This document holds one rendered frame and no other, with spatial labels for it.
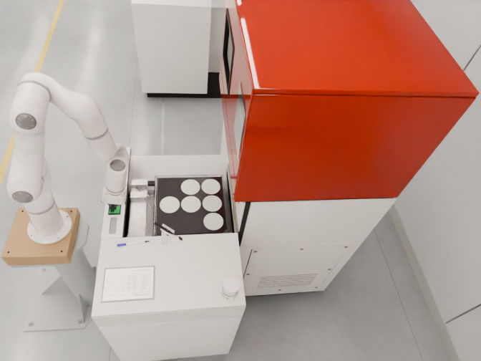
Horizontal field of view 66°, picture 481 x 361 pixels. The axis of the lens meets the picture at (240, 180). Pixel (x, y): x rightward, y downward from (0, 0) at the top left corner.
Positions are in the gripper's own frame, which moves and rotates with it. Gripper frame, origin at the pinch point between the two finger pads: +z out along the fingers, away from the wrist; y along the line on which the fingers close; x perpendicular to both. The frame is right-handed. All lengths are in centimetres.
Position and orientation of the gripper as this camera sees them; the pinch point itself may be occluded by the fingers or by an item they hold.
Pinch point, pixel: (112, 206)
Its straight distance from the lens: 183.7
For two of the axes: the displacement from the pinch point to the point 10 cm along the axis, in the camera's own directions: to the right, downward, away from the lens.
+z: -3.2, 5.9, 7.4
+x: 1.1, 8.0, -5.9
